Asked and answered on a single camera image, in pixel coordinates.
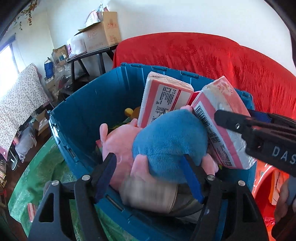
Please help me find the blue plastic crate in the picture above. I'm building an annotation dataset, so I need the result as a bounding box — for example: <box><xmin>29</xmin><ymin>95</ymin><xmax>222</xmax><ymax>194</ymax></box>
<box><xmin>47</xmin><ymin>62</ymin><xmax>256</xmax><ymax>241</ymax></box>

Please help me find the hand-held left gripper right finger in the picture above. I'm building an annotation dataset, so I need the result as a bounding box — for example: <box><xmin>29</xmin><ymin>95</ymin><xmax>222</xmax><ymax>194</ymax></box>
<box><xmin>181</xmin><ymin>154</ymin><xmax>270</xmax><ymax>241</ymax></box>

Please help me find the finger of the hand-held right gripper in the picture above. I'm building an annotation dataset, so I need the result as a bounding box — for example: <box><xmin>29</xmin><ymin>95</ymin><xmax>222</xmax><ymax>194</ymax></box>
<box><xmin>214</xmin><ymin>110</ymin><xmax>278</xmax><ymax>150</ymax></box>
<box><xmin>248</xmin><ymin>110</ymin><xmax>296</xmax><ymax>139</ymax></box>

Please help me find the small cardboard box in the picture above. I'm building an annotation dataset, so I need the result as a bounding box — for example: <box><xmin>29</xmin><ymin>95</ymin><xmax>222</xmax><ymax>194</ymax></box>
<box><xmin>51</xmin><ymin>45</ymin><xmax>69</xmax><ymax>64</ymax></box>

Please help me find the red white box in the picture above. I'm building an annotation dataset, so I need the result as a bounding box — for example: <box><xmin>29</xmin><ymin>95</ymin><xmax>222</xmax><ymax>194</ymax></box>
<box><xmin>27</xmin><ymin>202</ymin><xmax>39</xmax><ymax>223</ymax></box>

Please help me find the floral cloth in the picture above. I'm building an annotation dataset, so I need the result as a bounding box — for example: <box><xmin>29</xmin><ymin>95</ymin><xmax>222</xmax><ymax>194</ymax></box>
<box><xmin>0</xmin><ymin>64</ymin><xmax>50</xmax><ymax>151</ymax></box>

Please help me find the labelled tissue pack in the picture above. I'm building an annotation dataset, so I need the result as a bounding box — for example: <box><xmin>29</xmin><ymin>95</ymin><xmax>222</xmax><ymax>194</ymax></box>
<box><xmin>137</xmin><ymin>71</ymin><xmax>194</xmax><ymax>128</ymax></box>

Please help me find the person's right hand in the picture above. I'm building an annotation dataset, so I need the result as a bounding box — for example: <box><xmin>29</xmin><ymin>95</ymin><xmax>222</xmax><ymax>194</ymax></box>
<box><xmin>274</xmin><ymin>179</ymin><xmax>296</xmax><ymax>210</ymax></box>

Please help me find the window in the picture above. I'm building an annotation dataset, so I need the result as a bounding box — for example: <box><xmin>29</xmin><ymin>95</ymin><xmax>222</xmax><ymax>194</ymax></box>
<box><xmin>0</xmin><ymin>38</ymin><xmax>19</xmax><ymax>95</ymax></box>

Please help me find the pink white tissue pack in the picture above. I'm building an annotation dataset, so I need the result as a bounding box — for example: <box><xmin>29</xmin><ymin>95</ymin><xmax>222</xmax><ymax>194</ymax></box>
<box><xmin>191</xmin><ymin>76</ymin><xmax>258</xmax><ymax>170</ymax></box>

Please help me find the pile of plastic bags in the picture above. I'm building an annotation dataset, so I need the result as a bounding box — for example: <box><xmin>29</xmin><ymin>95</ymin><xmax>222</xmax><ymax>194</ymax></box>
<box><xmin>46</xmin><ymin>62</ymin><xmax>74</xmax><ymax>98</ymax></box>

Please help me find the green patterned blanket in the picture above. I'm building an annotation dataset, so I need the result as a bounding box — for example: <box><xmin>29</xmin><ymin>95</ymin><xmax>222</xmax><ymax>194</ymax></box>
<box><xmin>8</xmin><ymin>137</ymin><xmax>139</xmax><ymax>241</ymax></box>

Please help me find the grey cushion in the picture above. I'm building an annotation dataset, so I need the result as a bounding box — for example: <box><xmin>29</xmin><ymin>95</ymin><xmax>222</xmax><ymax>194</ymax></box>
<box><xmin>15</xmin><ymin>126</ymin><xmax>37</xmax><ymax>163</ymax></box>

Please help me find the large cardboard box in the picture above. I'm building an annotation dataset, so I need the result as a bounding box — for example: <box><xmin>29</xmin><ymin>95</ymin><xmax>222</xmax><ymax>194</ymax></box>
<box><xmin>74</xmin><ymin>11</ymin><xmax>122</xmax><ymax>53</ymax></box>

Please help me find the blue bag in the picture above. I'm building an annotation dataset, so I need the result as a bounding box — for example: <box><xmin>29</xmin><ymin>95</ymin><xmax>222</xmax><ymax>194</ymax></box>
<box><xmin>44</xmin><ymin>59</ymin><xmax>55</xmax><ymax>78</ymax></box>

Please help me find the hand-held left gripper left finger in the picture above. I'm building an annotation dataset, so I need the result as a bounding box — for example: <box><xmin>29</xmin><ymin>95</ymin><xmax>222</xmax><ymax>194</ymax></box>
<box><xmin>28</xmin><ymin>152</ymin><xmax>117</xmax><ymax>241</ymax></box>

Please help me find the cardboard box with label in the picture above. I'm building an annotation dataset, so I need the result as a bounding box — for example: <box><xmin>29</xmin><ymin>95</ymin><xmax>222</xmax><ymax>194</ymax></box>
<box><xmin>32</xmin><ymin>110</ymin><xmax>51</xmax><ymax>139</ymax></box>

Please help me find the white stand base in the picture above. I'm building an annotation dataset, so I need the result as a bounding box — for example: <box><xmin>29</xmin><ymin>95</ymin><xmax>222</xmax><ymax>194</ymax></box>
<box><xmin>7</xmin><ymin>151</ymin><xmax>20</xmax><ymax>171</ymax></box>

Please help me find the orange plush toy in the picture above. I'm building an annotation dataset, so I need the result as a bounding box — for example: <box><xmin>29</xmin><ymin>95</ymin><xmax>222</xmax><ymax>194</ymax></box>
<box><xmin>124</xmin><ymin>107</ymin><xmax>141</xmax><ymax>119</ymax></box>

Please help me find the pig plush blue shirt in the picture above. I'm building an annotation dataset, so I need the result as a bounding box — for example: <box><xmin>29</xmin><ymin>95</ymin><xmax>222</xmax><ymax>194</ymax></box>
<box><xmin>99</xmin><ymin>105</ymin><xmax>220</xmax><ymax>194</ymax></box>

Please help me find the black table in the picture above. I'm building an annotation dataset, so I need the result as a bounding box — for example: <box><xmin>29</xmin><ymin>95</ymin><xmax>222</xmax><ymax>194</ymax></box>
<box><xmin>67</xmin><ymin>44</ymin><xmax>119</xmax><ymax>86</ymax></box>

